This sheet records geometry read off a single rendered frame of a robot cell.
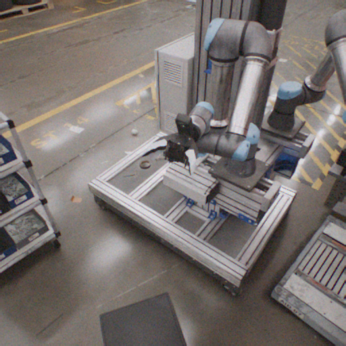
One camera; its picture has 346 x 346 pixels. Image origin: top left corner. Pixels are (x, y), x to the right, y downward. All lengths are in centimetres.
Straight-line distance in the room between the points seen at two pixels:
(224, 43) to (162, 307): 118
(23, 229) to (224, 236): 130
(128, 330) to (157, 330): 13
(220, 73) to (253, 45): 17
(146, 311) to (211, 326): 48
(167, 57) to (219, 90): 41
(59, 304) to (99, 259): 35
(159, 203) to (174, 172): 60
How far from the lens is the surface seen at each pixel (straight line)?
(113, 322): 157
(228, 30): 117
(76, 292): 207
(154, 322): 155
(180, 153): 91
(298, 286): 205
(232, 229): 200
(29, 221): 226
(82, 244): 225
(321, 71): 175
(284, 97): 174
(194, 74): 156
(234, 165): 141
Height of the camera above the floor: 177
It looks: 42 degrees down
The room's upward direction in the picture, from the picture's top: straight up
